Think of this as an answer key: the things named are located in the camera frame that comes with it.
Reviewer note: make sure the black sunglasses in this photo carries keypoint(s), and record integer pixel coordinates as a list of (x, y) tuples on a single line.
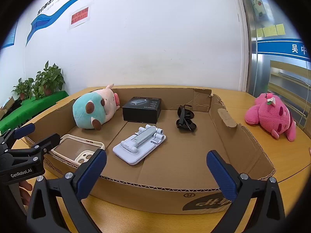
[(182, 123)]

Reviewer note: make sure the glass partition with blue band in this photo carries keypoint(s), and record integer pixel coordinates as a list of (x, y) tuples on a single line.
[(279, 46)]

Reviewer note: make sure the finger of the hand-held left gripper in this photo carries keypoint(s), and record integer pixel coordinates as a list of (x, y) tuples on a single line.
[(46, 143), (23, 129)]

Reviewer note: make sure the pink plush bear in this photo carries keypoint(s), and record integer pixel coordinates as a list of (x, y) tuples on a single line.
[(269, 116)]

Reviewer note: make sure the light wooden shelf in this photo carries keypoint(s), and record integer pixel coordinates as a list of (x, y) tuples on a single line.
[(284, 82)]

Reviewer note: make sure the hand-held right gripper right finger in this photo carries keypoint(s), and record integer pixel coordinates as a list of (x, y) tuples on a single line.
[(222, 174)]

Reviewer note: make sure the grey folding phone stand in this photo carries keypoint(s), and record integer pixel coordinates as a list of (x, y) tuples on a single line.
[(133, 153)]

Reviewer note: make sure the small open cardboard box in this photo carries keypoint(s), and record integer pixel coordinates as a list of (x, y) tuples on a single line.
[(8, 104)]

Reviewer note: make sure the large potted green plant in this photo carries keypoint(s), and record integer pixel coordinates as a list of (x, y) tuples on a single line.
[(49, 77)]

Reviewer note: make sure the teal and pink plush toy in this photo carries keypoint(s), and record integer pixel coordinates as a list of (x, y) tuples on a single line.
[(85, 111)]

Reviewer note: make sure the cartoon pig sticker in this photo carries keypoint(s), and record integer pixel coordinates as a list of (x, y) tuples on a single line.
[(257, 4)]

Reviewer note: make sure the blue wave wall decal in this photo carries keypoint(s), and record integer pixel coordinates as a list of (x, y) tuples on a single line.
[(38, 23)]

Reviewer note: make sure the black product box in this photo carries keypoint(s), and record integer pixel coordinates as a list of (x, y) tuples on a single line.
[(141, 114)]

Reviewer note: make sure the yellow sticky note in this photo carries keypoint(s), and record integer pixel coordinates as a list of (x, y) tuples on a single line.
[(269, 30), (260, 32), (280, 29)]

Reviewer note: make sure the brown cardboard box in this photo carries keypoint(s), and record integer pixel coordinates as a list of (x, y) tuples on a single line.
[(170, 155)]

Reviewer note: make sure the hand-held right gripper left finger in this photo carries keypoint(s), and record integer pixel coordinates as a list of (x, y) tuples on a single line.
[(93, 170)]

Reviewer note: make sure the cream clear phone case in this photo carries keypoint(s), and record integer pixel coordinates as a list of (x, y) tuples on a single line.
[(80, 159)]

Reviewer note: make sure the red wall notice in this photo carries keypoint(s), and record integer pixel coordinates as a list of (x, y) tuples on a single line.
[(79, 16)]

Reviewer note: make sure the small potted green plant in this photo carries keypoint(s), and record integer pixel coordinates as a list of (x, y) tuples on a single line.
[(23, 87)]

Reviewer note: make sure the person's left hand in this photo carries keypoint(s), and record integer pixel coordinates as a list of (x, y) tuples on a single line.
[(25, 186)]

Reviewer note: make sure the green table cloth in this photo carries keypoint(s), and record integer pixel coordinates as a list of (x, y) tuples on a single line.
[(31, 109)]

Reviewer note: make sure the blue framed wall poster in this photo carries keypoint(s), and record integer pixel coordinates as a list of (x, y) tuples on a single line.
[(11, 37)]

